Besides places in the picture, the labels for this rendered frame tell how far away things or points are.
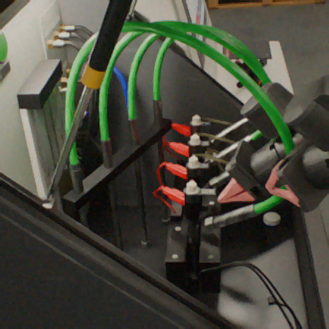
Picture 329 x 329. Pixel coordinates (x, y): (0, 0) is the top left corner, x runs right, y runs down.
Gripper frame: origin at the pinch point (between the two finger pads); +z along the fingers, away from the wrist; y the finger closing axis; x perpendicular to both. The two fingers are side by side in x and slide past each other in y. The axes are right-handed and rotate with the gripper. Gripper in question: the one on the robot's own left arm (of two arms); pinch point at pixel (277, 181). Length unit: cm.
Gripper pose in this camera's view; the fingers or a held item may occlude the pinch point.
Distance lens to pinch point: 77.4
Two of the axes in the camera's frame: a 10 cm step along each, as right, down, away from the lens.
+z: -3.9, 2.4, 8.9
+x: 6.3, 7.7, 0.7
